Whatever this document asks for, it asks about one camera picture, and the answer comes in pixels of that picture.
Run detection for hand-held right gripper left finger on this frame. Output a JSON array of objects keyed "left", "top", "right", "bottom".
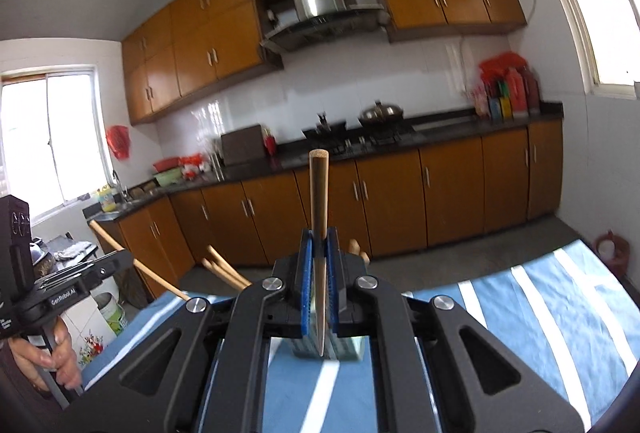
[{"left": 57, "top": 228, "right": 317, "bottom": 433}]

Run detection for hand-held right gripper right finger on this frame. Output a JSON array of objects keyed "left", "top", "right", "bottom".
[{"left": 327, "top": 228, "right": 583, "bottom": 433}]

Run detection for green perforated utensil holder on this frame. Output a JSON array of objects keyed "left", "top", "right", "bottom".
[{"left": 292, "top": 334, "right": 364, "bottom": 362}]

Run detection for person's left forearm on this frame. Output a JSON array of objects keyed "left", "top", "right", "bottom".
[{"left": 0, "top": 343, "right": 56, "bottom": 433}]

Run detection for person's left hand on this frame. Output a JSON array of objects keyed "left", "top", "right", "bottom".
[{"left": 10, "top": 317, "right": 82, "bottom": 390}]

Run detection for grey side table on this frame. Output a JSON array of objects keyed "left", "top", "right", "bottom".
[{"left": 30, "top": 235, "right": 101, "bottom": 285}]

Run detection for white green paint bucket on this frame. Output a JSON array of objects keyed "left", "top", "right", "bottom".
[{"left": 95, "top": 292, "right": 129, "bottom": 340}]

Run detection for window above sink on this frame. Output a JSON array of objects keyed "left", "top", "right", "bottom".
[{"left": 0, "top": 67, "right": 115, "bottom": 228}]

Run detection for sink faucet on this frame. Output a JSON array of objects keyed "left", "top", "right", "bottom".
[{"left": 111, "top": 169, "right": 132, "bottom": 205}]

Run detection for gas stove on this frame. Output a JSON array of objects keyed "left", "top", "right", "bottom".
[{"left": 300, "top": 126, "right": 417, "bottom": 156}]

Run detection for wooden lower kitchen cabinets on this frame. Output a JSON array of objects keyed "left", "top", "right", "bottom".
[{"left": 92, "top": 120, "right": 565, "bottom": 286}]

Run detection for hanging red plastic bag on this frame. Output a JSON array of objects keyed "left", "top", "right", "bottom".
[{"left": 106, "top": 126, "right": 131, "bottom": 160}]

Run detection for dark brown cutting board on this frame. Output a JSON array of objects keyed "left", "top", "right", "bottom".
[{"left": 220, "top": 124, "right": 266, "bottom": 166}]

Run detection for red and white plastic bags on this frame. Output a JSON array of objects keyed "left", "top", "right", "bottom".
[{"left": 180, "top": 153, "right": 209, "bottom": 180}]

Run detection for green plastic basin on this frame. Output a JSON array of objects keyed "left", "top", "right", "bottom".
[{"left": 152, "top": 169, "right": 185, "bottom": 186}]

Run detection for metal wok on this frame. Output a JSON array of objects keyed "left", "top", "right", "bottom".
[{"left": 358, "top": 100, "right": 405, "bottom": 125}]

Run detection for black kitchen countertop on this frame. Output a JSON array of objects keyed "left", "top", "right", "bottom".
[{"left": 82, "top": 100, "right": 565, "bottom": 220}]

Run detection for blue white striped tablecloth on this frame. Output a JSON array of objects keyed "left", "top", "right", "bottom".
[{"left": 80, "top": 238, "right": 636, "bottom": 433}]

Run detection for row of condiment bottles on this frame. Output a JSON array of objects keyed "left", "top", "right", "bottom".
[{"left": 472, "top": 53, "right": 544, "bottom": 120}]

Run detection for steel range hood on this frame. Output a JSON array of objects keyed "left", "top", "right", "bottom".
[{"left": 259, "top": 0, "right": 392, "bottom": 55}]

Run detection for red bag on floor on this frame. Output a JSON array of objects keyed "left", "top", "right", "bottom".
[{"left": 594, "top": 229, "right": 631, "bottom": 272}]

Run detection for bright side window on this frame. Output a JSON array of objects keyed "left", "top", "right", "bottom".
[{"left": 532, "top": 0, "right": 640, "bottom": 101}]

